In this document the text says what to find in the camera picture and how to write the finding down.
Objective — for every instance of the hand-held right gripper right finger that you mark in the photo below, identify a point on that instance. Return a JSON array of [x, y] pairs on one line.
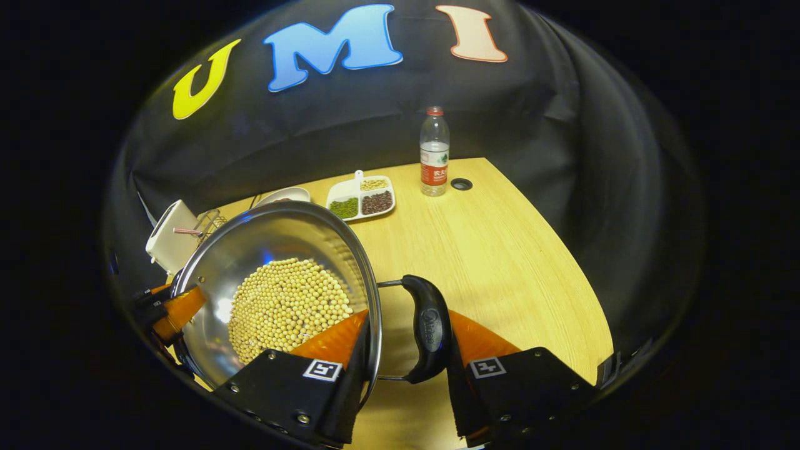
[[462, 406]]

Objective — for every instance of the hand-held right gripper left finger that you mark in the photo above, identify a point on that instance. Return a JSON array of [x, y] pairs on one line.
[[353, 400]]

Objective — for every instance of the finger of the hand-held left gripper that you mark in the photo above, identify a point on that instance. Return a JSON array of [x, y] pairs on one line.
[[178, 312]]

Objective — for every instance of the pile of soybeans in pot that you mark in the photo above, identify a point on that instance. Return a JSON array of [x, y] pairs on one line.
[[287, 306]]

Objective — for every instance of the white toaster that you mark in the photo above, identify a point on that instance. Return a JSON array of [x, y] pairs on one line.
[[169, 240]]

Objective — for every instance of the pink striped straw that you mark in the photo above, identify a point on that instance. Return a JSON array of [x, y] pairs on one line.
[[187, 232]]

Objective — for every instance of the white round plate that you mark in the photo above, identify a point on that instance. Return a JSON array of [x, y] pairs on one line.
[[294, 194]]

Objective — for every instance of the green mung beans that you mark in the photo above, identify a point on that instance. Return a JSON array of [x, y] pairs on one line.
[[344, 207]]

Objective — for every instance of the dark red beans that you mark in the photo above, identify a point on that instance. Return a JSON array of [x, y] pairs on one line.
[[377, 202]]

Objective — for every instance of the white divided dish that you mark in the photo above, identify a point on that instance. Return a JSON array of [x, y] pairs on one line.
[[358, 194]]

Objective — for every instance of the small soybean portion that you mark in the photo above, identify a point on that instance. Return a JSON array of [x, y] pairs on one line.
[[374, 184]]

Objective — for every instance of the clear water bottle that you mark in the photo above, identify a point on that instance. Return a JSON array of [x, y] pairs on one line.
[[434, 156]]

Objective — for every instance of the black backdrop cloth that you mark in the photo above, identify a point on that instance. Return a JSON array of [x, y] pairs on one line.
[[375, 100]]

